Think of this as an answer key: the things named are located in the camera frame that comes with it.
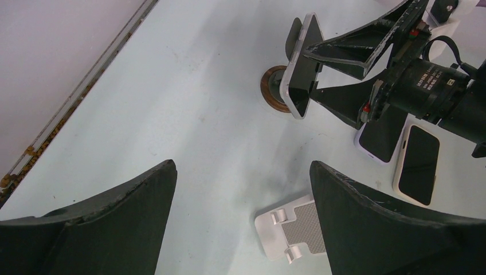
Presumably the phone with cream case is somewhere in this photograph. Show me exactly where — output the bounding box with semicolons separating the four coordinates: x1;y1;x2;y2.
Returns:
393;124;440;207

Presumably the phone with lilac case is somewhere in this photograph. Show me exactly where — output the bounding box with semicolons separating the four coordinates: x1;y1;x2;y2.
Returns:
354;107;408;165

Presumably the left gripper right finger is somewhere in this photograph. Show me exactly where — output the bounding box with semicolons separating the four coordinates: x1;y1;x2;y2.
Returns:
309;160;485;274

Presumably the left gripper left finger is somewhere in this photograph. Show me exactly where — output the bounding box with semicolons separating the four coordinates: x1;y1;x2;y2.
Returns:
1;160;178;274

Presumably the phone with white case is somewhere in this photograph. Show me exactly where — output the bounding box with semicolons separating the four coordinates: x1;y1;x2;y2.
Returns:
279;13;323;119

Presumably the white folding phone stand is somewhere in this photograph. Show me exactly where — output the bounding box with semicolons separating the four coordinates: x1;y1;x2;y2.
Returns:
254;195;327;264

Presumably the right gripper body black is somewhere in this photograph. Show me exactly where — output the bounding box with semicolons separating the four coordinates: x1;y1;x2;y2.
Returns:
359;15;430;125

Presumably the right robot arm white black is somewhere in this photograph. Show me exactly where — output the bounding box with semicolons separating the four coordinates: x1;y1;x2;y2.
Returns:
302;1;485;158

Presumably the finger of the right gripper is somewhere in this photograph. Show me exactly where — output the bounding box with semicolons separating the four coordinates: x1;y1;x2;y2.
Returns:
303;1;428;80
310;72;384;127

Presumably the grey stand wooden round base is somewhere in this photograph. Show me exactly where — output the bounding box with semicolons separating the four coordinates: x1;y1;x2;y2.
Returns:
260;17;302;113

